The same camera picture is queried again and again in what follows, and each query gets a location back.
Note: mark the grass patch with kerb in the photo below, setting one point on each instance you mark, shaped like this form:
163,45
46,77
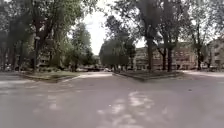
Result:
50,76
146,74

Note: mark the grey asphalt path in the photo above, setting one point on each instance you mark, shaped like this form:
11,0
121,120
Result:
100,100

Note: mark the row of trees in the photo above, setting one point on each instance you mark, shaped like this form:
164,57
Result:
150,50

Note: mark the red brick building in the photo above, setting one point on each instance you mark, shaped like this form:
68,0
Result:
184,57

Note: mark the pale building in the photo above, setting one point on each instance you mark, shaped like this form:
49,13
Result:
217,53

